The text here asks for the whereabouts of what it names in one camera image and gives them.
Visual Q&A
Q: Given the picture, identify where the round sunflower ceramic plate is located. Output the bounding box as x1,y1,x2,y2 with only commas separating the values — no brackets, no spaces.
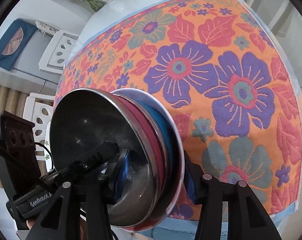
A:
112,88,184,232

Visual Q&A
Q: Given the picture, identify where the white refrigerator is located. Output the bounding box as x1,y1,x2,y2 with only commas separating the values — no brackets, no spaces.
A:
0,24,60,95

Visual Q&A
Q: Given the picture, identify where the white chair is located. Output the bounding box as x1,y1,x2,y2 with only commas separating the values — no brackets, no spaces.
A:
22,93,54,166
39,30,79,75

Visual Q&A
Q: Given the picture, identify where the pink steel-lined bowl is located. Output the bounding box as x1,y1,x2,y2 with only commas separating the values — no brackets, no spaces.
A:
114,91,165,231

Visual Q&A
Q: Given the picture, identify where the blue steel-lined bowl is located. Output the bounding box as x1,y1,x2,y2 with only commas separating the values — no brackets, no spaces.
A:
137,100,173,192

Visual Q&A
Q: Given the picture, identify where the floral orange towel mat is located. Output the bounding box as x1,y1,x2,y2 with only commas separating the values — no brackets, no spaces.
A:
55,0,302,220

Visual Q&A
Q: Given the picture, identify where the blue cloth cover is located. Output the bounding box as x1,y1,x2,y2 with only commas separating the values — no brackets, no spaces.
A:
0,18,37,71

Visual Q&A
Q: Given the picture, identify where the white chair near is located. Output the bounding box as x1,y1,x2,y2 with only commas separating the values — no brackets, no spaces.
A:
22,93,54,166

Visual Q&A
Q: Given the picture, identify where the person's left hand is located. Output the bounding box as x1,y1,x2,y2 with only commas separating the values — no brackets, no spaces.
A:
26,219,36,230

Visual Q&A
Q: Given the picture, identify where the white chair far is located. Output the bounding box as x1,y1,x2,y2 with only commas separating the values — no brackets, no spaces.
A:
39,30,79,75

